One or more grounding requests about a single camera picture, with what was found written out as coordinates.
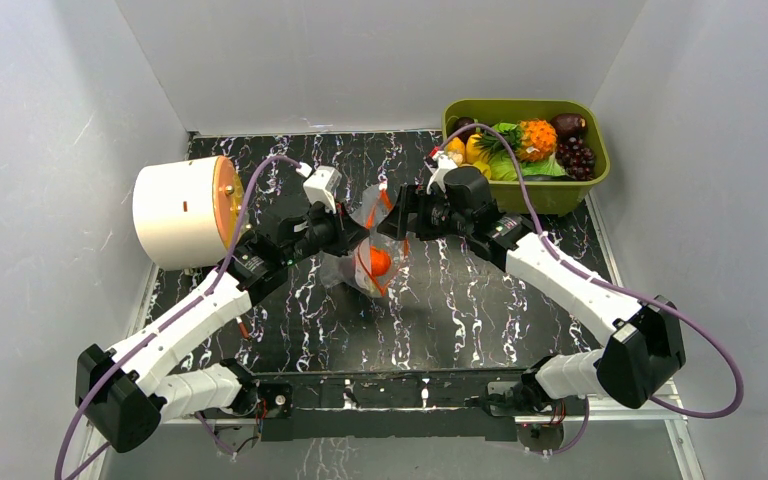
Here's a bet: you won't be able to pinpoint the light green toy vegetable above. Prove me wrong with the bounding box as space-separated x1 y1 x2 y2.
493 122 519 135

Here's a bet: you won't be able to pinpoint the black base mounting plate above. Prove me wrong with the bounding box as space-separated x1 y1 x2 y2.
251 367 591 444

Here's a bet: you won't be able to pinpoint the purple cable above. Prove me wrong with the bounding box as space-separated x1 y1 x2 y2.
54 153 312 480
431 123 746 456

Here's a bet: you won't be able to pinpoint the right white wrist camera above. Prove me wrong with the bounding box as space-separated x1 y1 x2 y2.
425 147 464 194

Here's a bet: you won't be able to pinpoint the olive green plastic bin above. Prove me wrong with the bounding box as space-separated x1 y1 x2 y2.
442 99 611 215

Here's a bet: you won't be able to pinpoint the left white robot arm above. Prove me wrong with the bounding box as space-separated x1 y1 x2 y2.
76 202 369 453

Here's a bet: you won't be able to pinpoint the dark red toy grapes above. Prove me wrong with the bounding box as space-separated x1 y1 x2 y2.
555 136 596 181

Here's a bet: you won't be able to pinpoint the clear orange zip top bag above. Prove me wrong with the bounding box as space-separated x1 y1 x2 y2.
319 181 409 298

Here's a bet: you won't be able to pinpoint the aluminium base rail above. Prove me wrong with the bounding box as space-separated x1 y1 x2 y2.
205 372 677 424

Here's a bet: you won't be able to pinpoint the white cylinder orange lid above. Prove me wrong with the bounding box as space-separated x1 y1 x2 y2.
132 155 244 271

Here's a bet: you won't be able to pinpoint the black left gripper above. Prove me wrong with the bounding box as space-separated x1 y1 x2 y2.
284 198 370 267

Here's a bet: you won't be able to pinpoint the green toy lettuce leaf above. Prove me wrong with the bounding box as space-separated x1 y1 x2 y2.
520 155 567 181

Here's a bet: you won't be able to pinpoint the green toy cabbage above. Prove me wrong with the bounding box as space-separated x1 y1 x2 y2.
487 152 522 182

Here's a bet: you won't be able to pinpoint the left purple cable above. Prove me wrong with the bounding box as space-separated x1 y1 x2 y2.
54 153 312 480

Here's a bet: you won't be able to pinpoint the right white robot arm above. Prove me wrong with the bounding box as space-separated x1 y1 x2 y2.
377 167 686 414

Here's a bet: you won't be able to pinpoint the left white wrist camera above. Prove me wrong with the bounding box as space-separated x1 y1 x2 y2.
296 163 342 213

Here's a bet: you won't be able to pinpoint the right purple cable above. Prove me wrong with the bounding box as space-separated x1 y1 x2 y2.
431 123 746 456

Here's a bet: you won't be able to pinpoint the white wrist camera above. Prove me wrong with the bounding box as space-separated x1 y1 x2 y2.
296 163 342 213
425 147 464 194

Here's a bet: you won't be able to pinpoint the toy pineapple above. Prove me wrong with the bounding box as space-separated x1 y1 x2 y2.
498 119 558 162

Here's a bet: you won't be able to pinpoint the dark maroon toy fruit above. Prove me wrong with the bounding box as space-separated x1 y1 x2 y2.
549 113 588 140

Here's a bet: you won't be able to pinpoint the orange yellow toy pear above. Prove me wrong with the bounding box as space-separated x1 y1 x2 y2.
445 137 466 161

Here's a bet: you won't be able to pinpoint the orange toy pumpkin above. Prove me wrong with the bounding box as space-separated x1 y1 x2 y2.
369 246 392 278

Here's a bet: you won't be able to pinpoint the yellow toy bell pepper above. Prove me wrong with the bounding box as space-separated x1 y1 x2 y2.
464 133 492 164

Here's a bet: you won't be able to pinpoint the yellow toy starfruit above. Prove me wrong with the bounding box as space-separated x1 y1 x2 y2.
472 162 492 180

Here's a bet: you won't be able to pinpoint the dark purple toy mangosteen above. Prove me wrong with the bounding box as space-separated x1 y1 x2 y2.
451 116 478 144

